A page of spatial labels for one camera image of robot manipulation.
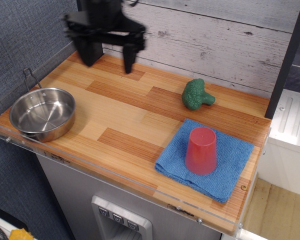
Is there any silver metal pot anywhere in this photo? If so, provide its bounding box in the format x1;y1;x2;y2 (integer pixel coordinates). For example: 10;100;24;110
9;68;76;142

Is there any dark right shelf post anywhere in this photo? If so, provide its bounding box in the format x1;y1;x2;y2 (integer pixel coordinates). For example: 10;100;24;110
264;11;300;120

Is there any dark shelf post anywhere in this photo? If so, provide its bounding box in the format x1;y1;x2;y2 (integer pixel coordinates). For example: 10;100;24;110
74;0;103;67
264;11;300;120

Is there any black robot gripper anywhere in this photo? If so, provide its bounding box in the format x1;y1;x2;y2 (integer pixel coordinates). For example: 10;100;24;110
63;0;146;74

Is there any dark left shelf post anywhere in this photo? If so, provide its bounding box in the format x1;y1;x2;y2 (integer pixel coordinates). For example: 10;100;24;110
74;0;103;67

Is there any silver dispenser panel with buttons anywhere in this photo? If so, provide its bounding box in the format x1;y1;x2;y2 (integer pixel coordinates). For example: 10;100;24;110
91;195;154;240

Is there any red plastic cup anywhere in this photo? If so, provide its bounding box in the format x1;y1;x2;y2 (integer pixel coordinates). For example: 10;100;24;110
185;126;217;175

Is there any white aluminium rail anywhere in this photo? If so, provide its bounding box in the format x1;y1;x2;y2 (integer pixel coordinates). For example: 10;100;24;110
0;218;16;240

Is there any grey toy cabinet front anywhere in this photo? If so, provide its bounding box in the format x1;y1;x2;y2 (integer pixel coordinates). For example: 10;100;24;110
38;155;222;240

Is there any yellow object at corner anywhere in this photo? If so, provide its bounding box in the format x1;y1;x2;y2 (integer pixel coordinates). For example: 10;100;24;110
8;228;35;240

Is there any white toy sink unit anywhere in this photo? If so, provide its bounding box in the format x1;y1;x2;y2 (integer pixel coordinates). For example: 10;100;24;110
257;89;300;195

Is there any green toy broccoli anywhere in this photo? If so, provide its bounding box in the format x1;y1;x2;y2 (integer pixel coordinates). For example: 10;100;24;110
181;78;216;111

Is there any clear acrylic table guard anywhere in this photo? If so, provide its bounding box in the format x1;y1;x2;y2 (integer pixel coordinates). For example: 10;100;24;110
0;120;262;240

